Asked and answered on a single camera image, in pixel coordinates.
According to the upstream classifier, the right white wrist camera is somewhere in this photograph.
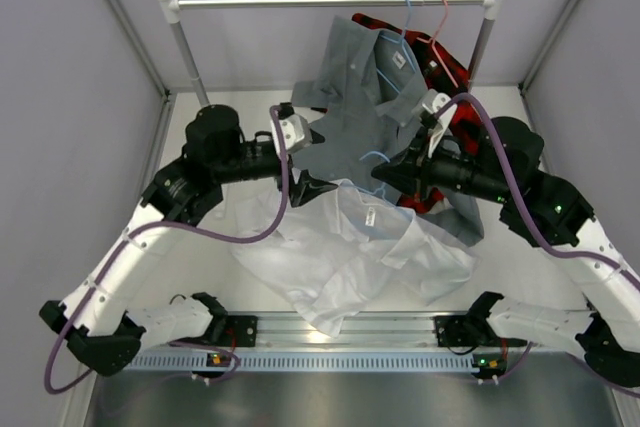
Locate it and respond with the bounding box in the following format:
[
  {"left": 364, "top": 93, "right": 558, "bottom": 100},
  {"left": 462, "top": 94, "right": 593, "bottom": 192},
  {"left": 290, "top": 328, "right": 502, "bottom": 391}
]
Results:
[{"left": 412, "top": 89, "right": 457, "bottom": 158}]

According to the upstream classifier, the grey button-up shirt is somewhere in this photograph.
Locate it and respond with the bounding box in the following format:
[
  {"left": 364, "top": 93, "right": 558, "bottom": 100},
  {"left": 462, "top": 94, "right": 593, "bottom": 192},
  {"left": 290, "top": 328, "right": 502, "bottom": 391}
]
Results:
[{"left": 289, "top": 13, "right": 486, "bottom": 248}]

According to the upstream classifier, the white shirt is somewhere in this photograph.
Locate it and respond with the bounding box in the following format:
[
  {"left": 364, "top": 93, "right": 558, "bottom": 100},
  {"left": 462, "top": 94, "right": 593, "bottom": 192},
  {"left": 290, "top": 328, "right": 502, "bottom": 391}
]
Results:
[{"left": 231, "top": 179, "right": 478, "bottom": 337}]

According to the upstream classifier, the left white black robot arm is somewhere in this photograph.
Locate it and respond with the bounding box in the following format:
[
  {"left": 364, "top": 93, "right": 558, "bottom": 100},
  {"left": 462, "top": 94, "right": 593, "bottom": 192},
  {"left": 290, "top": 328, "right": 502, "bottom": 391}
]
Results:
[{"left": 39, "top": 103, "right": 335, "bottom": 377}]

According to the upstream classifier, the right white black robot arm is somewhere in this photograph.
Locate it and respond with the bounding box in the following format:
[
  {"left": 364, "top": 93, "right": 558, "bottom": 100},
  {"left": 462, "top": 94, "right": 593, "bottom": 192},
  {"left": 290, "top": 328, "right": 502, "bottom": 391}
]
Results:
[{"left": 372, "top": 116, "right": 639, "bottom": 388}]

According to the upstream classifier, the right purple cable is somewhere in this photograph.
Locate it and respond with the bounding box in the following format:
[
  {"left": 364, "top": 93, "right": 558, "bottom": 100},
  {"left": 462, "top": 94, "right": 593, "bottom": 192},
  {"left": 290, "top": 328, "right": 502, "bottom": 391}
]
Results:
[{"left": 429, "top": 92, "right": 640, "bottom": 391}]

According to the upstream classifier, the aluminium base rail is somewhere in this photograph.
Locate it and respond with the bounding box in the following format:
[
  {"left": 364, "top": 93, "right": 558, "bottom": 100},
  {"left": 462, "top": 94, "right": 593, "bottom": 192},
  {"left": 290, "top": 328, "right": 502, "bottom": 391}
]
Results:
[{"left": 127, "top": 299, "right": 608, "bottom": 355}]

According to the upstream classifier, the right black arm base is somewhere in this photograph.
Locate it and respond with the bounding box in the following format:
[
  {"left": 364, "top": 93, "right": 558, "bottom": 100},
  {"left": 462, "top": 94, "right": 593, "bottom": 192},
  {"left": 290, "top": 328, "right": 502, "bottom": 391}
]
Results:
[{"left": 434, "top": 314, "right": 527, "bottom": 384}]

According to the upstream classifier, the slotted grey cable duct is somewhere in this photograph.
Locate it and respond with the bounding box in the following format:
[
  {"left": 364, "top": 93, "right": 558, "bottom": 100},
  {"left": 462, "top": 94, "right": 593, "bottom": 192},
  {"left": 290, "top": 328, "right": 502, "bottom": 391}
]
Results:
[{"left": 127, "top": 350, "right": 479, "bottom": 373}]

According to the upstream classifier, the pink wire hanger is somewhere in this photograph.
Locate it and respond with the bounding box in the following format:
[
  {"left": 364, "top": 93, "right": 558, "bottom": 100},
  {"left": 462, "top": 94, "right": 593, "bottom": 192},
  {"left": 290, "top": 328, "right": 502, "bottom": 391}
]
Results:
[{"left": 420, "top": 0, "right": 459, "bottom": 89}]

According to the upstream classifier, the white metal clothes rack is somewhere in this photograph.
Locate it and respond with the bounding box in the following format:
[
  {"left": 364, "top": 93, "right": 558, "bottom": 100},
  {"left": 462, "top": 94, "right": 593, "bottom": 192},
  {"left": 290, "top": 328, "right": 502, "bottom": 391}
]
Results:
[{"left": 154, "top": 0, "right": 510, "bottom": 108}]

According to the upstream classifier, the red black plaid shirt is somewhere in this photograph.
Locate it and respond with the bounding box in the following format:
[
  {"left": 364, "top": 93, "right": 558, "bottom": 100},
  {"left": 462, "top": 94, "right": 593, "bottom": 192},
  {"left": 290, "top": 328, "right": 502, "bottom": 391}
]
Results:
[{"left": 351, "top": 12, "right": 489, "bottom": 216}]

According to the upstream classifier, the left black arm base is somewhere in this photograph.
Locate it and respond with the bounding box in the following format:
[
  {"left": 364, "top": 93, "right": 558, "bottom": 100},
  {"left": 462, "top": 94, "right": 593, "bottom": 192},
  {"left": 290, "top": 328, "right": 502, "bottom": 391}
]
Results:
[{"left": 217, "top": 315, "right": 258, "bottom": 348}]

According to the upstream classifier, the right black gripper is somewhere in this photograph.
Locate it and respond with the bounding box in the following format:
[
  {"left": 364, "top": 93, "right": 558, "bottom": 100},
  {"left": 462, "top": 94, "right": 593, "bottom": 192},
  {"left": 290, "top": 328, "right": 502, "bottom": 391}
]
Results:
[{"left": 373, "top": 129, "right": 514, "bottom": 207}]

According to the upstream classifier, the blue hanger holding grey shirt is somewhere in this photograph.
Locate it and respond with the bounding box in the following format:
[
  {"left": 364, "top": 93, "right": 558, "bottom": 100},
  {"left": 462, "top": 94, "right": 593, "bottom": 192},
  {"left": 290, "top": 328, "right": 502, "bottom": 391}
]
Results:
[{"left": 373, "top": 0, "right": 419, "bottom": 97}]

